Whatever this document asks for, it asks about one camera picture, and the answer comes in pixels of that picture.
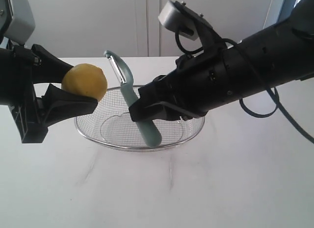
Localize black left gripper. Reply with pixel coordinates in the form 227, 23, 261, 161
0, 44, 98, 144

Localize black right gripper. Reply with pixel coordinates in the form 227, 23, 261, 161
129, 21, 236, 122

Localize teal handled peeler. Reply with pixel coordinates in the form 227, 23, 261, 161
104, 50, 162, 147

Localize yellow lemon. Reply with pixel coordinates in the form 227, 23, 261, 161
61, 63, 107, 102

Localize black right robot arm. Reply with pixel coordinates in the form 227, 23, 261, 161
129, 0, 314, 122

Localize oval metal wire basket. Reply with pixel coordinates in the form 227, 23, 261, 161
74, 87, 205, 152

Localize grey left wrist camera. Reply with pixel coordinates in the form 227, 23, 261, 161
0, 0, 35, 45

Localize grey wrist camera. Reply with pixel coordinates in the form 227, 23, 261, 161
158, 0, 212, 41
0, 0, 35, 45

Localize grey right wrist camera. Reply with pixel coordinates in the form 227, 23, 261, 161
158, 0, 212, 41

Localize black right camera cable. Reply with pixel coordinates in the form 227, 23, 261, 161
174, 29, 314, 144

